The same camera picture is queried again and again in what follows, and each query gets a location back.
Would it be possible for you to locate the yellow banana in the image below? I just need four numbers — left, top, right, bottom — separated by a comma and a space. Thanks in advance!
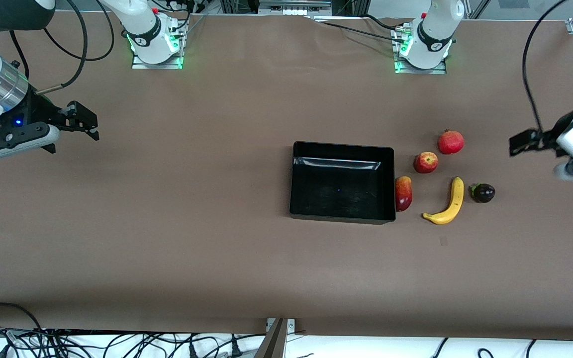
422, 177, 465, 225

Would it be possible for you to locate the red yellow apple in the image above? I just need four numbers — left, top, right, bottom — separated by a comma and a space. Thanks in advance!
413, 152, 439, 174

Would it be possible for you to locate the black rectangular plastic tray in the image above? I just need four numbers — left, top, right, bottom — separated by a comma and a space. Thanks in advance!
289, 141, 397, 225

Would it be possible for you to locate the dark purple eggplant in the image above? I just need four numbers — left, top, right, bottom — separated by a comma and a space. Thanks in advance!
470, 183, 496, 204

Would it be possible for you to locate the red pomegranate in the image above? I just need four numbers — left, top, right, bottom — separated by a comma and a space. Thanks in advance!
438, 129, 465, 155

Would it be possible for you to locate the red mango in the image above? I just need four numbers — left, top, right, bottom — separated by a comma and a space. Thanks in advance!
395, 176, 413, 212

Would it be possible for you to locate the white power strip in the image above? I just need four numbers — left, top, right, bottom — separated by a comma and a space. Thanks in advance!
259, 0, 332, 15

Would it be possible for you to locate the brown table cover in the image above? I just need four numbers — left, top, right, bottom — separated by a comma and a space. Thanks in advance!
0, 12, 573, 341

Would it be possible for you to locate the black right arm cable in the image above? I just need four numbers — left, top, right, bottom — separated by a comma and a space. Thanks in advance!
10, 0, 115, 96

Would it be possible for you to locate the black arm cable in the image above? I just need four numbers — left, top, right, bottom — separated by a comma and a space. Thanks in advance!
522, 0, 568, 134
10, 0, 115, 96

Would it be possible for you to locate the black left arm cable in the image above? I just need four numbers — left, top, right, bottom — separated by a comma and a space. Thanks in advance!
522, 0, 568, 134

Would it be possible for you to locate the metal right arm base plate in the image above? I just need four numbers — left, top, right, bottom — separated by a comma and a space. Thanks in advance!
131, 20, 185, 70

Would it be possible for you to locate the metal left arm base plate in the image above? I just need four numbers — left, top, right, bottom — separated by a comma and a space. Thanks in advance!
394, 25, 448, 75

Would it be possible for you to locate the black cable to base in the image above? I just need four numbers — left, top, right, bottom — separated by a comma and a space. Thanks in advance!
311, 14, 411, 43

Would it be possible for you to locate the black floor cable tangle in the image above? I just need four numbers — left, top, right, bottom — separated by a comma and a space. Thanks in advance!
0, 326, 250, 358

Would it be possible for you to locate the dark aluminium frame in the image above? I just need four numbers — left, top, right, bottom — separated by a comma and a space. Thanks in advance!
219, 0, 368, 16

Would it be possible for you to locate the metal table edge bracket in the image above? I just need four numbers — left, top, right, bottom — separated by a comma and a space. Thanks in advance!
254, 318, 296, 358

